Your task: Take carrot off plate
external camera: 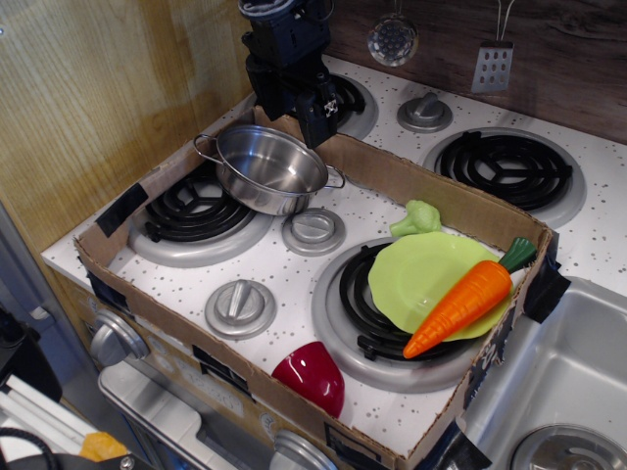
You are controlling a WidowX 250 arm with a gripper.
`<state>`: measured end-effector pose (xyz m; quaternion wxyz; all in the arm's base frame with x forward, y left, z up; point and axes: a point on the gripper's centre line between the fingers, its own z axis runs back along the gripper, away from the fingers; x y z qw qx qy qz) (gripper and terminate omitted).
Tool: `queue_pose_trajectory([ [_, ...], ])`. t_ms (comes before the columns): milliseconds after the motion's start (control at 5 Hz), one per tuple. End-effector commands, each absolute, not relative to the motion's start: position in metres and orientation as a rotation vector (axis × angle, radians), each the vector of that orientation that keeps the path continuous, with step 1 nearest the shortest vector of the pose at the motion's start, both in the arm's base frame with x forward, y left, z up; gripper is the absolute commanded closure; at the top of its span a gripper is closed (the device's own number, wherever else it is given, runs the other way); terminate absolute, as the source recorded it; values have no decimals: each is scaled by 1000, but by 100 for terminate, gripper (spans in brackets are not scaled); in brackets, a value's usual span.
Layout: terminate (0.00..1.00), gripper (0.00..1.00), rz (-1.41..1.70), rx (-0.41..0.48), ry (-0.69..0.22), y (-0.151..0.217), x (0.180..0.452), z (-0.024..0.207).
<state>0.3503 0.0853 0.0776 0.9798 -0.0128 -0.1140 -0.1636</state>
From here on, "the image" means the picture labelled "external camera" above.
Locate orange yellow cloth scrap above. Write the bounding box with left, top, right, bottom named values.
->
left=78, top=431, right=128, bottom=462

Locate grey oven knob left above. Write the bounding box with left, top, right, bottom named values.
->
left=90, top=309, right=150, bottom=367

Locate back left black burner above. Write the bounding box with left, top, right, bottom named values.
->
left=331, top=73, right=378, bottom=140

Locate grey stovetop knob back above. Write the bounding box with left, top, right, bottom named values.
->
left=397, top=92, right=453, bottom=133

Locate silver toy sink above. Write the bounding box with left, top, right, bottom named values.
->
left=464, top=278, right=626, bottom=469

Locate brown cardboard fence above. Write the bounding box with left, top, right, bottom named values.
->
left=74, top=135, right=556, bottom=469

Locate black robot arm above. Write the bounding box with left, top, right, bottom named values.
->
left=238, top=0, right=338, bottom=149

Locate silver oven door handle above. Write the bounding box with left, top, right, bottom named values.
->
left=98, top=362, right=233, bottom=469

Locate dark red plastic bowl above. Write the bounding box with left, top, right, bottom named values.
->
left=271, top=341, right=345, bottom=418

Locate back right black burner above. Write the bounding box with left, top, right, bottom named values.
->
left=424, top=127, right=587, bottom=229

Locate black cable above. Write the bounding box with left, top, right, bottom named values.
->
left=0, top=426, right=63, bottom=470

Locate black burner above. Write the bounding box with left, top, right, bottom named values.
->
left=331, top=73, right=378, bottom=140
left=311, top=237, right=483, bottom=394
left=128, top=162, right=273, bottom=268
left=424, top=127, right=587, bottom=229

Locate hanging metal slotted spatula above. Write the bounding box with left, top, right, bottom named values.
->
left=471, top=1, right=514, bottom=94

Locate orange plastic toy carrot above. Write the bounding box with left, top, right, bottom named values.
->
left=403, top=237, right=537, bottom=359

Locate grey stovetop knob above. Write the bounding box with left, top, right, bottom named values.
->
left=205, top=279, right=277, bottom=340
left=281, top=208, right=347, bottom=257
left=397, top=92, right=453, bottom=133

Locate small stainless steel pot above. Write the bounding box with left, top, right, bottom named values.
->
left=193, top=124, right=347, bottom=216

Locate front right black burner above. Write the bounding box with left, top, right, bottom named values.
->
left=311, top=237, right=483, bottom=394

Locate grey stovetop knob centre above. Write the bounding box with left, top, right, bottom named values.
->
left=281, top=208, right=347, bottom=257

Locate grey oven knob right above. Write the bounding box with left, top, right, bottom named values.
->
left=268, top=430, right=338, bottom=470

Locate grey stovetop knob front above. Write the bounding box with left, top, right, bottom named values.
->
left=205, top=279, right=277, bottom=340

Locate front left black burner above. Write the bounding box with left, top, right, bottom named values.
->
left=128, top=162, right=273, bottom=268

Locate green toy broccoli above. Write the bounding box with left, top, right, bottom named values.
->
left=390, top=200, right=442, bottom=237

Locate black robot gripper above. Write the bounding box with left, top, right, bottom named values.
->
left=240, top=1, right=338, bottom=149

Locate hanging metal slotted ladle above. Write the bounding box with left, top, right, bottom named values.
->
left=366, top=1, right=419, bottom=68

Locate grey oven knob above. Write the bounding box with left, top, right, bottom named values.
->
left=90, top=309, right=150, bottom=367
left=268, top=430, right=338, bottom=470

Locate light green plastic plate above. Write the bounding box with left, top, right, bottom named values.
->
left=367, top=232, right=499, bottom=335

